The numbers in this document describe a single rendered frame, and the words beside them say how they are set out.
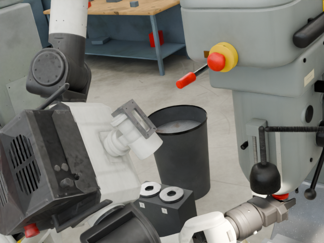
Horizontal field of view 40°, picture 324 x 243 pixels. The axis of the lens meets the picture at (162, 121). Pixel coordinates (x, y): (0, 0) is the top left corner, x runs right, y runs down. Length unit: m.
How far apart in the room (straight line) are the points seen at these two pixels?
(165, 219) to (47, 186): 0.86
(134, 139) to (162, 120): 2.60
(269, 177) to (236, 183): 2.59
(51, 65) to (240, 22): 0.43
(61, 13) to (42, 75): 0.16
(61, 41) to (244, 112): 0.48
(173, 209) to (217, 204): 1.83
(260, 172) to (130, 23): 6.33
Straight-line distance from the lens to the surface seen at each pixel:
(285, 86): 1.04
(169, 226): 1.71
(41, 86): 1.07
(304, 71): 1.04
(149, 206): 1.70
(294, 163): 1.19
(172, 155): 3.27
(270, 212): 1.30
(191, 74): 1.03
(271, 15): 0.90
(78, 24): 1.12
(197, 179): 3.42
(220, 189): 3.60
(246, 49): 0.93
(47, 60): 1.07
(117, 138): 1.01
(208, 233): 1.24
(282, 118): 1.12
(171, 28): 6.79
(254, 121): 1.14
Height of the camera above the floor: 2.06
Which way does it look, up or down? 25 degrees down
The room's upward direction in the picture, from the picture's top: 10 degrees counter-clockwise
